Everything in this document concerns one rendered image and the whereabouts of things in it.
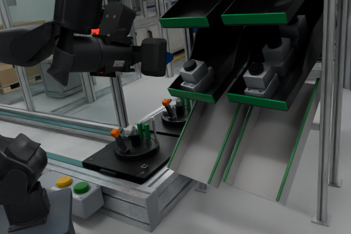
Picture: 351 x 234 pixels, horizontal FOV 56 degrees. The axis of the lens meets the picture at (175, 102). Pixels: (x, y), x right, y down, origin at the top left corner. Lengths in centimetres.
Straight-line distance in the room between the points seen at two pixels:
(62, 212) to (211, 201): 44
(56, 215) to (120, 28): 36
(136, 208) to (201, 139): 24
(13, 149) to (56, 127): 87
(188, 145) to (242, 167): 16
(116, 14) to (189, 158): 43
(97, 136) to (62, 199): 60
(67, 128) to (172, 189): 63
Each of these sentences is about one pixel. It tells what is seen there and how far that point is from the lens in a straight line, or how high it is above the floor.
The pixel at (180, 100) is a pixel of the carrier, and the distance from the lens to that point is 119.
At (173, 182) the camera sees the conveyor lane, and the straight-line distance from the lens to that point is 93.
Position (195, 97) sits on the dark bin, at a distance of 73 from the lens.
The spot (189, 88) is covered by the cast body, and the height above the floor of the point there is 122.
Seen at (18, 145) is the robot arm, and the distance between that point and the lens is 62.
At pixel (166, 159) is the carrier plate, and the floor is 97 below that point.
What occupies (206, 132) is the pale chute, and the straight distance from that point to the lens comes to 84.
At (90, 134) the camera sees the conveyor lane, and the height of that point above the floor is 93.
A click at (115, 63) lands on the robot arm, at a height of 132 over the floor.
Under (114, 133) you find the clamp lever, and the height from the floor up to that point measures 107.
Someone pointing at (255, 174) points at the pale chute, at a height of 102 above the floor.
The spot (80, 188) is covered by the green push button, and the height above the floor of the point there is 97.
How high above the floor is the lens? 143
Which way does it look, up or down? 19 degrees down
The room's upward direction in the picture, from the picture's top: 7 degrees counter-clockwise
